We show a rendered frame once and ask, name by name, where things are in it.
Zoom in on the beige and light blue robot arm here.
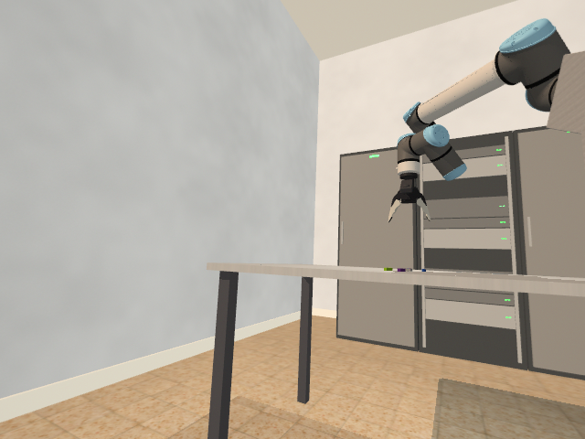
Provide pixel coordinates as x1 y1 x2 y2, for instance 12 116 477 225
396 18 571 181

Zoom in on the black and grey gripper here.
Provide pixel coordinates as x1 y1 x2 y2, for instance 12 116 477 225
388 172 431 222

